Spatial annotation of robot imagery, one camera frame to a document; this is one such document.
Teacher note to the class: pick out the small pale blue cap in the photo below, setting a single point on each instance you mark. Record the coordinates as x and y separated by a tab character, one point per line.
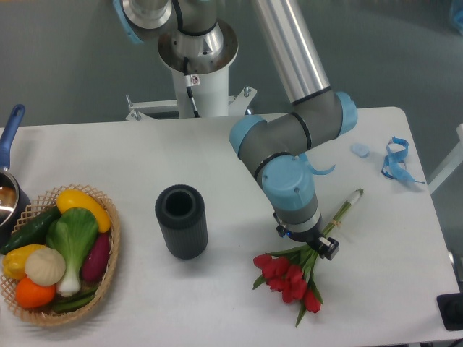
360	150

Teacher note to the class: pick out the blue object top right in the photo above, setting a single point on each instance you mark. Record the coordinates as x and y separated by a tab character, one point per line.
455	15

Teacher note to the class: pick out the purple sweet potato toy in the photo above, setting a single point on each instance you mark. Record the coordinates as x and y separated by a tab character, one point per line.
95	264

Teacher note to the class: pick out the yellow bell pepper toy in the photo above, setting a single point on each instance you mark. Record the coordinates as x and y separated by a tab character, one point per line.
14	261

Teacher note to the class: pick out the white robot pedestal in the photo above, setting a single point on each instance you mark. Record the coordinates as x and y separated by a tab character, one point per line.
196	95

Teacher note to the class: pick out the dark grey ribbed vase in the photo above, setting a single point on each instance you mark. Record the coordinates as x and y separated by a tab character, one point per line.
180	211

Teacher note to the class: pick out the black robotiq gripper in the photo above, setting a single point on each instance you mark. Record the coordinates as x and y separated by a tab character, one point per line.
327	247

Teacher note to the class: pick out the yellow squash toy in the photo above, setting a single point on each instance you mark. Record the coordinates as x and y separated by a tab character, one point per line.
73	198

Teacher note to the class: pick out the red tulip bouquet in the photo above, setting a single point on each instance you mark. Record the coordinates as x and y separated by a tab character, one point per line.
291	272

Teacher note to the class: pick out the blue ribbon strip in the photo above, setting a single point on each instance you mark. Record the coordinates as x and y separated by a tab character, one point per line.
394	166

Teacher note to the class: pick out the green bean pod toy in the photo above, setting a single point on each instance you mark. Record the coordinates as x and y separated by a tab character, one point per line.
75	302

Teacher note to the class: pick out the green bok choy toy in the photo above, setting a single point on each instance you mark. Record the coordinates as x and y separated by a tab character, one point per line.
72	236

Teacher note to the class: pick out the woven wicker basket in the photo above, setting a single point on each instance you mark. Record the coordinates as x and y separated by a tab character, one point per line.
45	317

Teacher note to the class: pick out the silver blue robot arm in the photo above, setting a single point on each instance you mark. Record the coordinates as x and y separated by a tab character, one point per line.
198	47

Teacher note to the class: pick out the white frame at right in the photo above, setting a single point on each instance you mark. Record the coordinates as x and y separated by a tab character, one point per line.
448	165

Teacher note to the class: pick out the black device at edge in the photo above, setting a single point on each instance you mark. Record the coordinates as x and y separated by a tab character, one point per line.
450	308

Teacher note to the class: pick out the orange fruit toy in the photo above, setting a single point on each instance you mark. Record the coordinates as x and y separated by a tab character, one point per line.
30	295

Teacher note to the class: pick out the blue handled saucepan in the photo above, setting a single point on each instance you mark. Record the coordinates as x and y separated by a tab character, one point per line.
13	199

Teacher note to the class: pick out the dark green cucumber toy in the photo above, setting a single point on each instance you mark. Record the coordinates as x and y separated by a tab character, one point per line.
33	232

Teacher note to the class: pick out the cream garlic bulb toy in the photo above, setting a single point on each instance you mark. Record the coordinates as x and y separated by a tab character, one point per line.
45	267

